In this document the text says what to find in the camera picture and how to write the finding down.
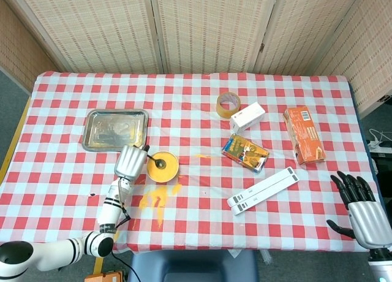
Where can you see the colourful snack packet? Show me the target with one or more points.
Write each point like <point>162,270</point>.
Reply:
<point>245,153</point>

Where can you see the black spoon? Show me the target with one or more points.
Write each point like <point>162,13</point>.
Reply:
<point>160,163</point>

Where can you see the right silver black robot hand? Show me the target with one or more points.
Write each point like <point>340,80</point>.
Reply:
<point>369,223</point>

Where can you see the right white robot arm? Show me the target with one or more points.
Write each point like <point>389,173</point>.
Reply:
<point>381,266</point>

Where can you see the brown packing tape roll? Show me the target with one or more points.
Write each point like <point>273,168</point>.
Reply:
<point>221,109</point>

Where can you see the blue padded seat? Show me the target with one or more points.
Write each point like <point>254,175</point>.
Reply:
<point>193,266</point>

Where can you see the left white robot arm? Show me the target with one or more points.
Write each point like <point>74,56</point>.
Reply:
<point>111,210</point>

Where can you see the orange case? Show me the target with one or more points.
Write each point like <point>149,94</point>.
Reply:
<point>104,277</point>

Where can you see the orange carton box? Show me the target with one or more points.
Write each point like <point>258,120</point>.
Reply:
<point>304,135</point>

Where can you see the red white checkered tablecloth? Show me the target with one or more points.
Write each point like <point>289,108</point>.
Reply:
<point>196,89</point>

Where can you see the off-white bowl of yellow powder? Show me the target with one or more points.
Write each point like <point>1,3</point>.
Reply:
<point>170,175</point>

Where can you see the beige woven folding screen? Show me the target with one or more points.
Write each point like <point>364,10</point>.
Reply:
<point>92,27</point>

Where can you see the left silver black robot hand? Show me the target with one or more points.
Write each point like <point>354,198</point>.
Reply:
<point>130,162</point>

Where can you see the white cardboard box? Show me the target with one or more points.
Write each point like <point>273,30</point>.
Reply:
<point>248,116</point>

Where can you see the black equipment box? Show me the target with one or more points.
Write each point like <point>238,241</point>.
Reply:
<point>382,171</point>

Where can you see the white folding stand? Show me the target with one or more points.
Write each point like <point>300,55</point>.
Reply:
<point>263,190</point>

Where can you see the spilled yellow powder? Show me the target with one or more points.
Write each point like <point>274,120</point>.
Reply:
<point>153,199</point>

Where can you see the metal tray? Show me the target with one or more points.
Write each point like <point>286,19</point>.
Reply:
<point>110,130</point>

